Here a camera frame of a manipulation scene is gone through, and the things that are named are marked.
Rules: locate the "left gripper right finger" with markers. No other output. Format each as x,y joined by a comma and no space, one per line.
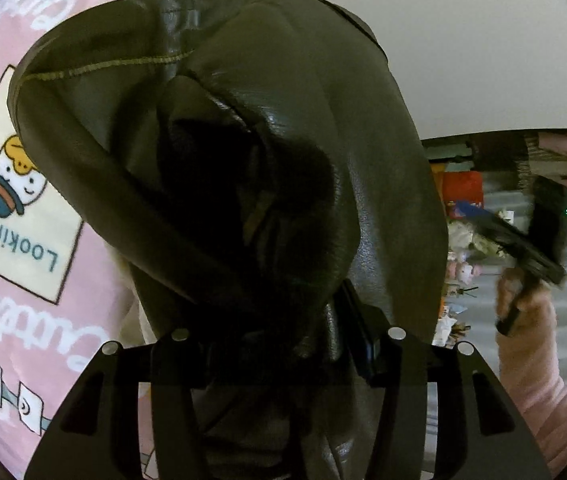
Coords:
480,434

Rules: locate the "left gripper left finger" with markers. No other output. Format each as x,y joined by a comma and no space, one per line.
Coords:
95,435

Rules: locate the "dark brown leather jacket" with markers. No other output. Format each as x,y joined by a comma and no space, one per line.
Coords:
255,165

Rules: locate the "person's right hand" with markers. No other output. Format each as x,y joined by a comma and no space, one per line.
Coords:
524,308

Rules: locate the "red gift bag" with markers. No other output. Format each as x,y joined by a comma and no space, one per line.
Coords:
462,187

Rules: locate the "pink patterned bed blanket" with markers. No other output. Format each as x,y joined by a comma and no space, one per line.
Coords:
61,296

